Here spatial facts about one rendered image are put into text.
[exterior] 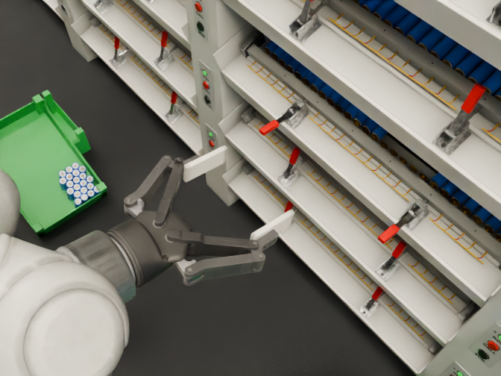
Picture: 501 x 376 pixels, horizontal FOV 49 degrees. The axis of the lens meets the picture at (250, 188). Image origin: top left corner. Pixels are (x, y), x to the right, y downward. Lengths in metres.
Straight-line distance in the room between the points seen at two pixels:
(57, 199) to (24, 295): 1.12
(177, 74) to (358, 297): 0.65
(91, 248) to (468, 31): 0.45
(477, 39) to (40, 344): 0.49
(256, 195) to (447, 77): 0.69
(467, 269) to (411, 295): 0.20
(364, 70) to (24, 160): 1.01
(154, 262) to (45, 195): 0.91
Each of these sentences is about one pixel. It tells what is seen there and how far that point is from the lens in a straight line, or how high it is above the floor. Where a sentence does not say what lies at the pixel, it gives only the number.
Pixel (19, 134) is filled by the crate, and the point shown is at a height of 0.11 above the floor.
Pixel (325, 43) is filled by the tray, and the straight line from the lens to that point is 0.83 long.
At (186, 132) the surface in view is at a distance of 1.46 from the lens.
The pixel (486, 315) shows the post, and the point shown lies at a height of 0.47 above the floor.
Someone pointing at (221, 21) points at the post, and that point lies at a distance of 1.00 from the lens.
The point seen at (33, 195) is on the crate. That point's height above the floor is 0.04.
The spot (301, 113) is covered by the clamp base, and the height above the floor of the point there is 0.51.
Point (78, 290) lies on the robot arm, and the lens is 0.41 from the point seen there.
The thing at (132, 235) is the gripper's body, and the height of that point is 0.70.
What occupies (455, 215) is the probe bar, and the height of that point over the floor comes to 0.53.
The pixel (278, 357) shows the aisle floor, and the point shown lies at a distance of 1.30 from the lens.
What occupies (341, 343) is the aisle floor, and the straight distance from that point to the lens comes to 1.32.
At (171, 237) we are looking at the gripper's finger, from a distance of 0.66.
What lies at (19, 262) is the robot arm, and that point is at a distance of 0.44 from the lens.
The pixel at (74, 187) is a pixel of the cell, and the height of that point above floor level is 0.08.
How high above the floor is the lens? 1.24
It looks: 57 degrees down
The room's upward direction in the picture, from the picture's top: straight up
